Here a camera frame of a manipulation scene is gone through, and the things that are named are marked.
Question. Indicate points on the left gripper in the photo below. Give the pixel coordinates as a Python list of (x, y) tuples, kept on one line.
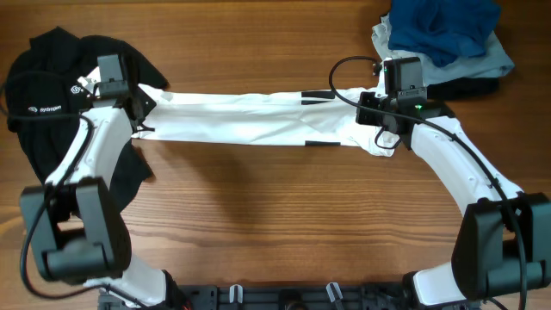
[(148, 102)]

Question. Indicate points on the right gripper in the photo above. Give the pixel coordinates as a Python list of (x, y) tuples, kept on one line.
[(366, 114)]

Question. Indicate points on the white t-shirt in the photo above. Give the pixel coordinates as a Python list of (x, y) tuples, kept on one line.
[(304, 118)]

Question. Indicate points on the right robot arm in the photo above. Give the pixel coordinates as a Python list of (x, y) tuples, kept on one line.
[(503, 245)]

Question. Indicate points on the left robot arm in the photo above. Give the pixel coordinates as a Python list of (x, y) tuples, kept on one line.
[(74, 227)]

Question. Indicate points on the black folded shirt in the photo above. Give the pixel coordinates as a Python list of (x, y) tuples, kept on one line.
[(463, 88)]

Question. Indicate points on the black t-shirt with logo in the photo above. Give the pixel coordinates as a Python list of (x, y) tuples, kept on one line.
[(43, 81)]

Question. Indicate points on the dark blue folded shirt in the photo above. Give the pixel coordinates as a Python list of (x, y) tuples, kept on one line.
[(443, 30)]

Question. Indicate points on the light grey-blue folded shirt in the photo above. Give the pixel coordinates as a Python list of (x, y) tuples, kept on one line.
[(495, 64)]

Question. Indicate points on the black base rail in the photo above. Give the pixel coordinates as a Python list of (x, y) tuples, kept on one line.
[(383, 296)]

